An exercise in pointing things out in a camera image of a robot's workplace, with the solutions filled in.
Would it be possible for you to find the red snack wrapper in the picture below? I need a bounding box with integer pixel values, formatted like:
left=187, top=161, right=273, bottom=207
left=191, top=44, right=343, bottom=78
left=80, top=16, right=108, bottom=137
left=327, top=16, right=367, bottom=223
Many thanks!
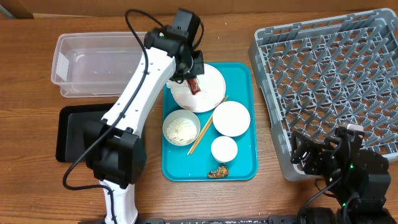
left=187, top=78, right=201, bottom=95

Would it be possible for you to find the white tissue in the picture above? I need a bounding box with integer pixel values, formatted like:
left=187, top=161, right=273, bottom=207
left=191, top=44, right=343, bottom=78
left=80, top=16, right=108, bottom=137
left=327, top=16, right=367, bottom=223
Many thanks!
left=166, top=80, right=181, bottom=90

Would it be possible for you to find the grey bowl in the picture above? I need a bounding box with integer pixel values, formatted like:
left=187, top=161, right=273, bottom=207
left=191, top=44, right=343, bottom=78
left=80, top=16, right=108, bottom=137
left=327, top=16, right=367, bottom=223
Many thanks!
left=162, top=110, right=201, bottom=146

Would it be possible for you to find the white rice pile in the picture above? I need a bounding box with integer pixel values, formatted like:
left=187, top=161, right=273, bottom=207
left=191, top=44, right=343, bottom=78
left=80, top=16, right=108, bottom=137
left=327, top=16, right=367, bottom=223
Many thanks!
left=166, top=118, right=197, bottom=146

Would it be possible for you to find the white bowl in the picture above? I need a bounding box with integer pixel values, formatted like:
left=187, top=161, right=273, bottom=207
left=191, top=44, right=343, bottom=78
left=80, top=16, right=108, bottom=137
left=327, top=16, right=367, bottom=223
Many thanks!
left=213, top=101, right=251, bottom=137

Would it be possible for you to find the white cup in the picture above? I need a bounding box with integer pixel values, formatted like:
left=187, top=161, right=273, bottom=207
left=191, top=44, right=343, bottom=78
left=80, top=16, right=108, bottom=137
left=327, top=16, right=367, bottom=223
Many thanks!
left=211, top=136, right=238, bottom=163

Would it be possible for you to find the brown food scrap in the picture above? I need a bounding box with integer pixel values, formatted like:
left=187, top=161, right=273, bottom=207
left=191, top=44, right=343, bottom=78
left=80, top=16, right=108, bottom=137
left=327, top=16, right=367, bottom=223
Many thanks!
left=207, top=166, right=229, bottom=179

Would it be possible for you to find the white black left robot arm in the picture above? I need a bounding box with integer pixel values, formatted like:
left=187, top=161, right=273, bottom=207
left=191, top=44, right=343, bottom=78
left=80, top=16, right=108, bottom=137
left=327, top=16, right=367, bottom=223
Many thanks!
left=82, top=9, right=204, bottom=223

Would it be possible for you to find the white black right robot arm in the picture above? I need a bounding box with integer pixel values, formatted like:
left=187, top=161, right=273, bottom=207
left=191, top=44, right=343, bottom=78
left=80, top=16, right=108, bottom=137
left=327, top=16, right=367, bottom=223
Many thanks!
left=290, top=123, right=395, bottom=223

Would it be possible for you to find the grey dishwasher rack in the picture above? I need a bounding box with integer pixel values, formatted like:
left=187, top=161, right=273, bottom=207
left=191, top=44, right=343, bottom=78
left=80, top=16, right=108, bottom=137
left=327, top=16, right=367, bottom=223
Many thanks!
left=248, top=8, right=397, bottom=182

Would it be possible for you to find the white round plate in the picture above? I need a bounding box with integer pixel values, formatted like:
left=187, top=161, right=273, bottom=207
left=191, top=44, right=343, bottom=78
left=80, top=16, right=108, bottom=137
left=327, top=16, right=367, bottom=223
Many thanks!
left=171, top=63, right=226, bottom=113

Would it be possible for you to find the clear plastic bin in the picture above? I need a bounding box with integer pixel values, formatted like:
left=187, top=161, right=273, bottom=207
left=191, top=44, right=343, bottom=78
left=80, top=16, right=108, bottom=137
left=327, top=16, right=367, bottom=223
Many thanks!
left=51, top=32, right=142, bottom=98

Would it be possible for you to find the black plastic tray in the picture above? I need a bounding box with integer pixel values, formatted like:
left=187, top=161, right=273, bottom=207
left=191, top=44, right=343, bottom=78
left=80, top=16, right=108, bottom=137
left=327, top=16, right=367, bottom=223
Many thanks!
left=55, top=103, right=113, bottom=162

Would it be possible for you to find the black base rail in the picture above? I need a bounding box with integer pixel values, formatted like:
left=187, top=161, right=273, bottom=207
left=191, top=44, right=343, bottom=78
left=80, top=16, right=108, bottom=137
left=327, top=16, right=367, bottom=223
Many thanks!
left=77, top=215, right=299, bottom=224

